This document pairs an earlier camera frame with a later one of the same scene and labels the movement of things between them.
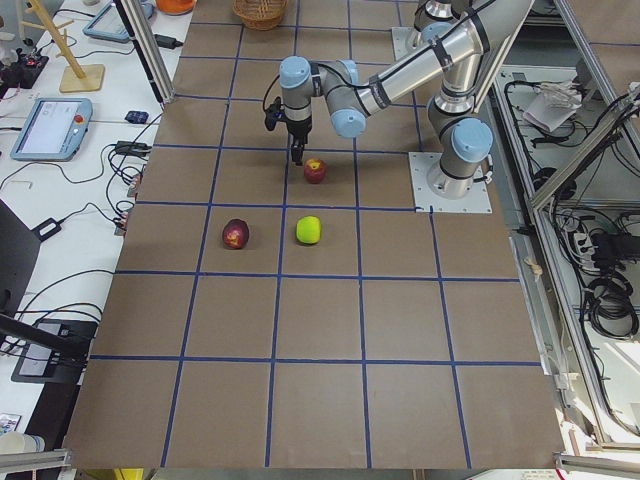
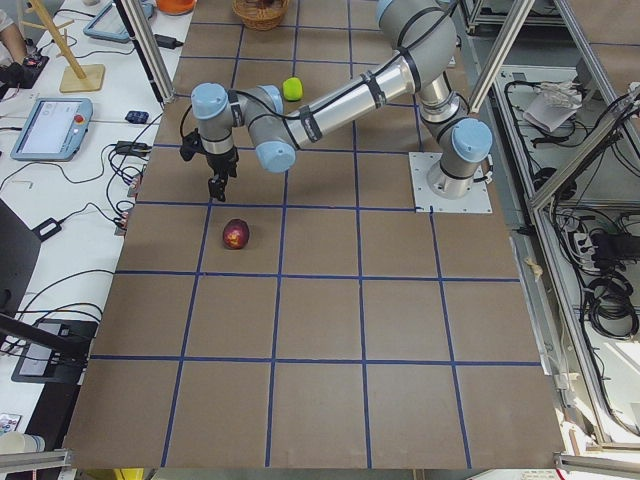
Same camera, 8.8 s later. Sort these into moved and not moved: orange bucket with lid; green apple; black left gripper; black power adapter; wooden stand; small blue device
Moved: green apple; black left gripper
Not moved: black power adapter; wooden stand; small blue device; orange bucket with lid
